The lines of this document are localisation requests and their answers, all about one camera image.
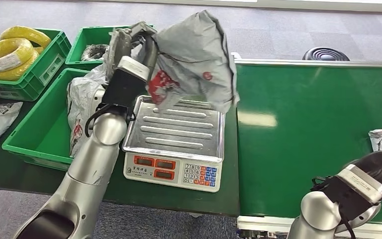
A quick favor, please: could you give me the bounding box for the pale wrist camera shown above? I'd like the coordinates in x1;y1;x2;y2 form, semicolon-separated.
336;164;382;206
116;56;151;83

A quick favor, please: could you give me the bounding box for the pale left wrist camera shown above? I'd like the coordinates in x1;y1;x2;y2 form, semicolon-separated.
116;56;151;83

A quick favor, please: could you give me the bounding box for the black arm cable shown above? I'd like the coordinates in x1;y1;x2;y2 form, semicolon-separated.
84;103;106;138
338;211;357;239

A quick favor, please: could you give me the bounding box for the green conveyor belt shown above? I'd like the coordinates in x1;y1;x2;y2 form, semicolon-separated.
235;58;382;239

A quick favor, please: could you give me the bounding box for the large green plastic crate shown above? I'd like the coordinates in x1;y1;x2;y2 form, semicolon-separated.
1;67;95;172

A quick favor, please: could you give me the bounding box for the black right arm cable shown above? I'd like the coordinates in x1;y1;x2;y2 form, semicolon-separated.
338;211;357;239

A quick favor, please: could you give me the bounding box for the black round ribbed disc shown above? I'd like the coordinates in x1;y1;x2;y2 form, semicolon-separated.
302;46;351;62

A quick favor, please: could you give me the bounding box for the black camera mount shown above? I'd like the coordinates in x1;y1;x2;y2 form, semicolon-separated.
101;68;147;115
310;175;377;226

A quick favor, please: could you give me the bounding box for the dark grey wrapped cable coil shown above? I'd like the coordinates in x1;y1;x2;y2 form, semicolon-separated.
80;43;110;62

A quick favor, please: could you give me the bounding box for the grey poly mailer red print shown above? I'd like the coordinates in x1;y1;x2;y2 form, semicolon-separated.
145;9;241;114

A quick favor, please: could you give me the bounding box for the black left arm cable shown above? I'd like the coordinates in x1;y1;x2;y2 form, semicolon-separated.
84;103;106;138

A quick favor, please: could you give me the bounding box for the white electronic scale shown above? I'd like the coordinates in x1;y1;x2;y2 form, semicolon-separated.
123;151;224;194

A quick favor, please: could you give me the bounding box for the green crate with yellow coils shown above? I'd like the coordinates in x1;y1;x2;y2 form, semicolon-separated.
0;28;72;102

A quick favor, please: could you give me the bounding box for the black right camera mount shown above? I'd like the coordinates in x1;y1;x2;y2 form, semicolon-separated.
310;175;377;226

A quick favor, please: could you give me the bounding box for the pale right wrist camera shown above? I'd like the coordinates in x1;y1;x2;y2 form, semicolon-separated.
336;164;382;206

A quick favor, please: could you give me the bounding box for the green crate with grey coils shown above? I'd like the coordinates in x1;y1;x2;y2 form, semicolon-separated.
65;24;155;71

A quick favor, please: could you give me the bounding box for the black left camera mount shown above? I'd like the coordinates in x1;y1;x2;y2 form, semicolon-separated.
101;68;147;115

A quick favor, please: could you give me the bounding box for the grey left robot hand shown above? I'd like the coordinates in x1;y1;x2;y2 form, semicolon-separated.
106;21;159;82

